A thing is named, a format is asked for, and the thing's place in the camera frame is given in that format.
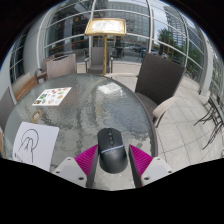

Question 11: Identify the group of metal patio furniture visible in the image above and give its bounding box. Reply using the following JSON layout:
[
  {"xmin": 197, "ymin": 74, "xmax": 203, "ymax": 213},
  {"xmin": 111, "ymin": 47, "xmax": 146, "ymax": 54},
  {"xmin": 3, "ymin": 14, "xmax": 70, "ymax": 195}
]
[{"xmin": 194, "ymin": 89, "xmax": 224, "ymax": 151}]

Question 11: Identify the beige wicker chair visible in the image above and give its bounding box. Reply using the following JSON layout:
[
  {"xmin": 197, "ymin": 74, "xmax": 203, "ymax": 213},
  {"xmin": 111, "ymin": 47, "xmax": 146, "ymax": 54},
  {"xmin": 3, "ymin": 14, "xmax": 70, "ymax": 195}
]
[{"xmin": 45, "ymin": 53, "xmax": 78, "ymax": 80}]

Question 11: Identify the grey wicker chair back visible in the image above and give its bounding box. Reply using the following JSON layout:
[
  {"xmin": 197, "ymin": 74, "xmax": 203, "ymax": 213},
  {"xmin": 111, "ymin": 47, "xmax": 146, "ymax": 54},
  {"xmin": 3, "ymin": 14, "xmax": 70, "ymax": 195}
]
[{"xmin": 0, "ymin": 87, "xmax": 16, "ymax": 134}]

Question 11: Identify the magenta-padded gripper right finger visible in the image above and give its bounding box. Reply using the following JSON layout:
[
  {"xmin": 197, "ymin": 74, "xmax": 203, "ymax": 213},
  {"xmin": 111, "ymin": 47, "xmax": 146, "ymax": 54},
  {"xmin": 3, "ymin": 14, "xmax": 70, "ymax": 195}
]
[{"xmin": 128, "ymin": 144, "xmax": 174, "ymax": 189}]

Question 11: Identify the grey wicker armchair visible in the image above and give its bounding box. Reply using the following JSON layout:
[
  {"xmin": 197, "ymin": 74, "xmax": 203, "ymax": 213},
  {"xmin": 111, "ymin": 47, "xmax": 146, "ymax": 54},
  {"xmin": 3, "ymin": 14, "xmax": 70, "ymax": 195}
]
[{"xmin": 84, "ymin": 45, "xmax": 114, "ymax": 75}]

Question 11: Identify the golden menu display stand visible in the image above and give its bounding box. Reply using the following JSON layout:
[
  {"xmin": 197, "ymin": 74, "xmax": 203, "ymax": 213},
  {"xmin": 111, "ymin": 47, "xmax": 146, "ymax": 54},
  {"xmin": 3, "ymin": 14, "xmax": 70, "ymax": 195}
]
[{"xmin": 84, "ymin": 18, "xmax": 128, "ymax": 76}]

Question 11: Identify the brown wicker armchair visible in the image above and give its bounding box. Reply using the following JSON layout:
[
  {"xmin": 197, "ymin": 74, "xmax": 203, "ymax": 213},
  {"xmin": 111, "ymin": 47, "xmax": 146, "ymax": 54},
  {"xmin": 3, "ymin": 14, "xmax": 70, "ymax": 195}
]
[{"xmin": 34, "ymin": 56, "xmax": 56, "ymax": 81}]

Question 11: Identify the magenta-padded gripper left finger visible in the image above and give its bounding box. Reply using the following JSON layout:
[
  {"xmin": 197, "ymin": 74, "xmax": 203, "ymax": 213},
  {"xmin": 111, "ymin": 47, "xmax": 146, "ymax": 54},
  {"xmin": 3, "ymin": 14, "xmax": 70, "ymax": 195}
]
[{"xmin": 52, "ymin": 143, "xmax": 100, "ymax": 189}]

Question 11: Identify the colourful picture menu card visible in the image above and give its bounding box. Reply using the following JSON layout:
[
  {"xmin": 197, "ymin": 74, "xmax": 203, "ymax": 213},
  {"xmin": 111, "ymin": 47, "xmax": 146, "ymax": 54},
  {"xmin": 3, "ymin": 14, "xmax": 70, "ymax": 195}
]
[{"xmin": 32, "ymin": 86, "xmax": 73, "ymax": 107}]

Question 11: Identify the black computer mouse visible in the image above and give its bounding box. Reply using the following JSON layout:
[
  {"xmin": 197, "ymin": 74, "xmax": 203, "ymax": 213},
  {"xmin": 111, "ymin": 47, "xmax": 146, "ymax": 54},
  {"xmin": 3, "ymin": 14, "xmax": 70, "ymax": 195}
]
[{"xmin": 96, "ymin": 127, "xmax": 129, "ymax": 174}]

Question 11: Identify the dark brown wicker chair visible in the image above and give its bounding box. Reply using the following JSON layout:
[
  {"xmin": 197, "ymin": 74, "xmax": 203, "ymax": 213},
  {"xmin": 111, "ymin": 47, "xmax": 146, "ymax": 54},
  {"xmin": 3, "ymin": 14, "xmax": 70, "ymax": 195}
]
[{"xmin": 134, "ymin": 52, "xmax": 187, "ymax": 129}]

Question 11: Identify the white mouse pad with drawing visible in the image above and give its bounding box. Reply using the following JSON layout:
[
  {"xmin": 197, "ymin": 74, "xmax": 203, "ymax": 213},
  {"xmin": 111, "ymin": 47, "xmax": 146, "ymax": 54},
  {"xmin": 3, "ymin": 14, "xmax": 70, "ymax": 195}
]
[{"xmin": 11, "ymin": 121, "xmax": 60, "ymax": 172}]

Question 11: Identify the tan tape ring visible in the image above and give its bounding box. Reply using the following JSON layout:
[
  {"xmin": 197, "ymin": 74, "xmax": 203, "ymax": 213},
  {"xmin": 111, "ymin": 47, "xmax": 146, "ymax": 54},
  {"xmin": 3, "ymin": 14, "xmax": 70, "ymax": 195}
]
[{"xmin": 29, "ymin": 109, "xmax": 44, "ymax": 124}]

